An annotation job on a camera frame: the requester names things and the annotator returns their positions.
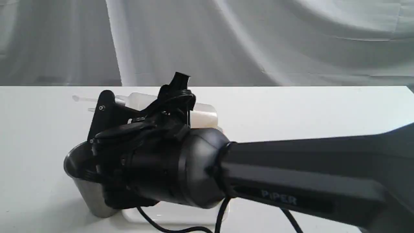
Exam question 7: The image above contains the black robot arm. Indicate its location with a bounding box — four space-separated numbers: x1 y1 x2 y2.
84 90 413 233

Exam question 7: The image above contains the white plastic tray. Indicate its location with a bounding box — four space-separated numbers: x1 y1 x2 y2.
143 128 229 225

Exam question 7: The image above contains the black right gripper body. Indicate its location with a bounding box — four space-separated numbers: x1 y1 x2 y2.
92 119 190 209

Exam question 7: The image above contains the stainless steel cup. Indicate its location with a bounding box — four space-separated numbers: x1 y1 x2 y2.
63 141 120 218

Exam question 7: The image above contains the translucent squeeze bottle amber liquid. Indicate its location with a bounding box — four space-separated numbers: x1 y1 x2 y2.
72 92 219 130

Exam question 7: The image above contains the grey fabric backdrop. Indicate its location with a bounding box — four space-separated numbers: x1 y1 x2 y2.
0 0 413 87

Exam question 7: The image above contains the black cable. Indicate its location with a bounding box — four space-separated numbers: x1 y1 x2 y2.
136 197 304 233

